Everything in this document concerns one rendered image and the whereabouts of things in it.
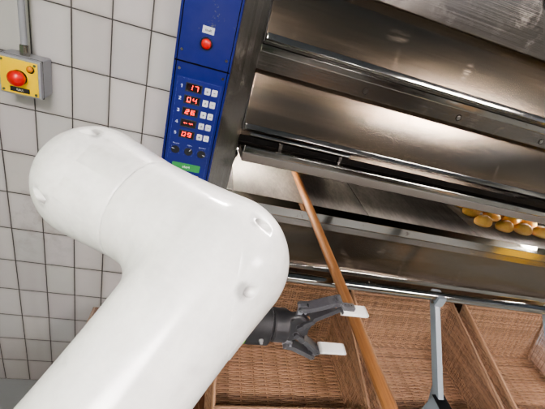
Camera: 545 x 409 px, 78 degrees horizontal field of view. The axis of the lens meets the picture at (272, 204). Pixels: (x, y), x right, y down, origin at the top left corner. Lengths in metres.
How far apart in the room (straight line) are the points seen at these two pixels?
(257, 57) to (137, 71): 0.35
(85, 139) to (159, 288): 0.17
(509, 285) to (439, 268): 0.42
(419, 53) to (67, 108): 1.08
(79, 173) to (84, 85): 0.83
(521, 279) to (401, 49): 1.33
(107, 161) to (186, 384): 0.20
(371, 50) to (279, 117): 0.34
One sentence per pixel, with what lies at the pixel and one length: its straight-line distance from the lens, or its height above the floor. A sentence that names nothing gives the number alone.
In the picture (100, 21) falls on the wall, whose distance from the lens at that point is 1.12.
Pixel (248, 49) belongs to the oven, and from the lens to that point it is 1.07.
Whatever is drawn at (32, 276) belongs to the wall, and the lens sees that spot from 1.62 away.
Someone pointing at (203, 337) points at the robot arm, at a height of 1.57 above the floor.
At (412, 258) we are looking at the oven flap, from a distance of 1.64.
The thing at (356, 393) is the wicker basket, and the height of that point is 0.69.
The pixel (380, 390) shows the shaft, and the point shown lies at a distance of 0.80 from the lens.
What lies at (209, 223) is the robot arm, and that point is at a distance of 0.27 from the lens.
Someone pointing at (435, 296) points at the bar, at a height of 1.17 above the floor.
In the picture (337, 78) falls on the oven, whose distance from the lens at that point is 1.13.
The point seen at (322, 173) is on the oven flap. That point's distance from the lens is 1.06.
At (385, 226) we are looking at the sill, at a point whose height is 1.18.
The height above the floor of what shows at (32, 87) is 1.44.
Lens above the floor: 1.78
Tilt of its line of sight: 28 degrees down
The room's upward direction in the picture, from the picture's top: 18 degrees clockwise
